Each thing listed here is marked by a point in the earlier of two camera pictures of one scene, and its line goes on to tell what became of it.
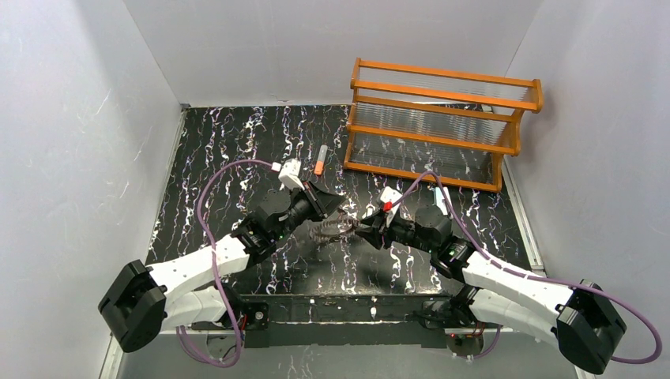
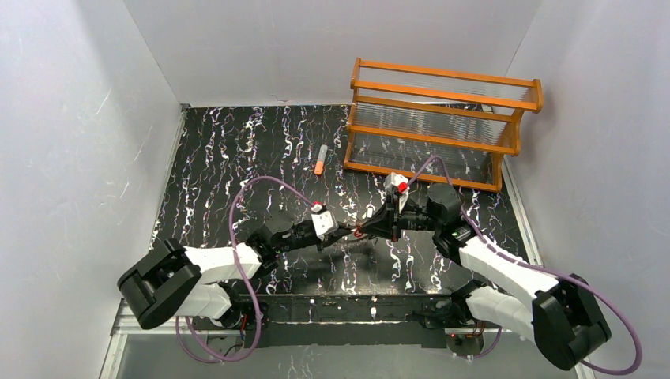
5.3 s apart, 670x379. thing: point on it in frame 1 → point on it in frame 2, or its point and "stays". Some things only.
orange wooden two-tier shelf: [459, 126] stays
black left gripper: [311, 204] → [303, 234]
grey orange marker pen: [319, 166] stays
